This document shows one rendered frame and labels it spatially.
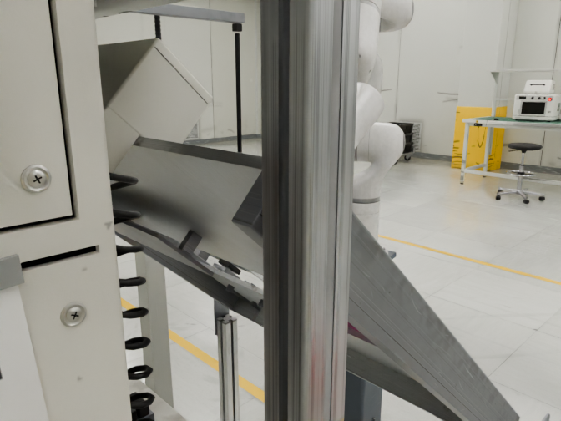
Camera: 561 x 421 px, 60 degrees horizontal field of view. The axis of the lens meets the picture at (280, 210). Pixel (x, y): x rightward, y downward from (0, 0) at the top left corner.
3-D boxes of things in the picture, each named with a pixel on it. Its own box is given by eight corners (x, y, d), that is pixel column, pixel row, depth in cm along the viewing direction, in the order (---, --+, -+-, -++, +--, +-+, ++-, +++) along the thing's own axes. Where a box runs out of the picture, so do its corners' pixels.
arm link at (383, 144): (343, 193, 160) (346, 120, 154) (401, 196, 156) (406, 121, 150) (339, 202, 149) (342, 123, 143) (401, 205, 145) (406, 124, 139)
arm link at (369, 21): (325, 46, 114) (310, 159, 103) (345, -6, 99) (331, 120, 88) (361, 54, 115) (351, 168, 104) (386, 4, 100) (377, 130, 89)
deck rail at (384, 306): (493, 447, 78) (507, 411, 80) (506, 453, 77) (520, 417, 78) (229, 220, 30) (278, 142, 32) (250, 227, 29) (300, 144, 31)
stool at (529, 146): (483, 193, 557) (489, 141, 542) (528, 193, 557) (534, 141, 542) (503, 204, 508) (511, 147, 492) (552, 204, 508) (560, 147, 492)
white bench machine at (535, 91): (519, 119, 594) (523, 79, 583) (559, 120, 567) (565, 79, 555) (510, 120, 567) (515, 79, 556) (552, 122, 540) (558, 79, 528)
